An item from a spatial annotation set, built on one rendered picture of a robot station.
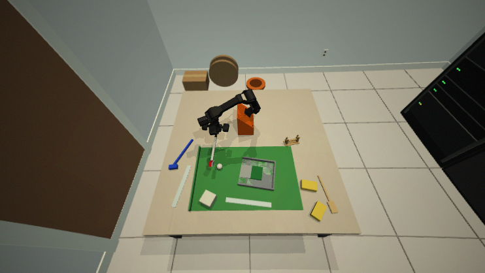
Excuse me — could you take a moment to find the green mat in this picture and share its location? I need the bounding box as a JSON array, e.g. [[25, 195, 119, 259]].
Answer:
[[190, 146, 304, 211]]

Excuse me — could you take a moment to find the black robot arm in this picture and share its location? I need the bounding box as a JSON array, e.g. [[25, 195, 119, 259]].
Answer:
[[197, 89, 261, 135]]

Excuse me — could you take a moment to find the red putter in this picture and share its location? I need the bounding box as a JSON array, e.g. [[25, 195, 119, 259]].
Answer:
[[209, 135, 217, 167]]

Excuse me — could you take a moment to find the blue square bar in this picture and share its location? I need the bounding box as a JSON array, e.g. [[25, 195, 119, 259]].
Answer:
[[168, 139, 193, 170]]

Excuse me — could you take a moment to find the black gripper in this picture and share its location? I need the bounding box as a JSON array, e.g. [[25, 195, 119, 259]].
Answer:
[[202, 121, 229, 132]]

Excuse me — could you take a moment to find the yellow flat block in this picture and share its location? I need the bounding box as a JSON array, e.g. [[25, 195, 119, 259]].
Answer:
[[300, 179, 318, 192], [310, 201, 327, 222]]

